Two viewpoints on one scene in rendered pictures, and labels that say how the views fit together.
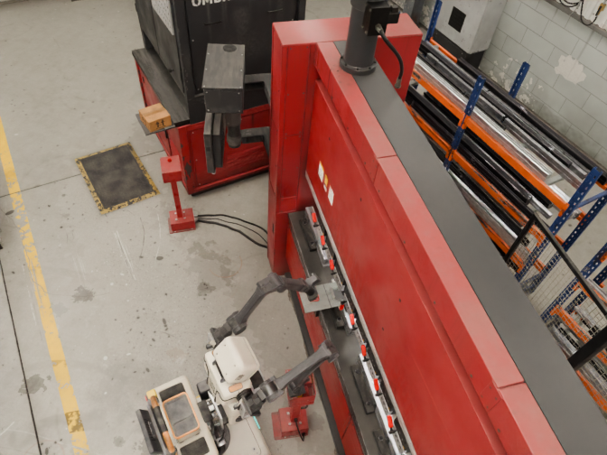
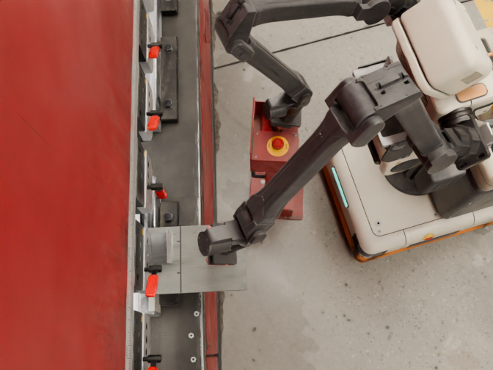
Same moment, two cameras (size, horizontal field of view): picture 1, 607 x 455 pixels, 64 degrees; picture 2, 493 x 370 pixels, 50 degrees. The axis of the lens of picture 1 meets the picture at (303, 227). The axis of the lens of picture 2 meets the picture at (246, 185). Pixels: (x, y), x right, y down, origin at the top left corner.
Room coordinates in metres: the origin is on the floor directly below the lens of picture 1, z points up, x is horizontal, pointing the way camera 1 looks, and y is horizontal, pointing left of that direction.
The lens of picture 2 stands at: (1.87, 0.07, 2.41)
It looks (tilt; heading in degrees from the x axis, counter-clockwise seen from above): 72 degrees down; 202
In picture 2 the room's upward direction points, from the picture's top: 4 degrees counter-clockwise
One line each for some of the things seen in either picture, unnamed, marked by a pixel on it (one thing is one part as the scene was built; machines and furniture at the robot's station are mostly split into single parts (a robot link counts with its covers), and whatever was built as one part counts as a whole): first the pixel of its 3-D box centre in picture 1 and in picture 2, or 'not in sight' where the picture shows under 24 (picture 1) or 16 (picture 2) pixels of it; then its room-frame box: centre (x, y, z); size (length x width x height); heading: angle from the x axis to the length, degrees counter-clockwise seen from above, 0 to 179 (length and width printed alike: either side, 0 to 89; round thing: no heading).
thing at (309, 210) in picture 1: (317, 236); not in sight; (2.25, -0.11, 0.92); 0.50 x 0.06 x 0.10; 20
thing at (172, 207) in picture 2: (333, 308); (169, 252); (1.68, -0.26, 0.89); 0.30 x 0.05 x 0.03; 20
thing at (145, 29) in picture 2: (378, 361); (132, 37); (1.20, -0.50, 1.18); 0.15 x 0.09 x 0.17; 20
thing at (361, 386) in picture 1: (362, 388); (169, 78); (1.15, -0.46, 0.89); 0.30 x 0.05 x 0.03; 20
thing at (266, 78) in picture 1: (260, 94); not in sight; (2.86, 0.40, 1.67); 0.40 x 0.24 x 0.07; 20
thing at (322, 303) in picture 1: (321, 297); (196, 258); (1.69, -0.16, 1.00); 0.26 x 0.18 x 0.01; 110
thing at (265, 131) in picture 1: (260, 147); not in sight; (2.86, 0.40, 1.18); 0.40 x 0.24 x 0.07; 20
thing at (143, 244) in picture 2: (344, 274); (126, 258); (1.76, -0.29, 1.18); 0.15 x 0.09 x 0.17; 20
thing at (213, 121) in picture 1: (215, 133); not in sight; (2.68, 0.70, 1.42); 0.45 x 0.12 x 0.36; 8
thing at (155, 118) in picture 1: (154, 116); not in sight; (3.26, 1.37, 1.04); 0.30 x 0.26 x 0.12; 34
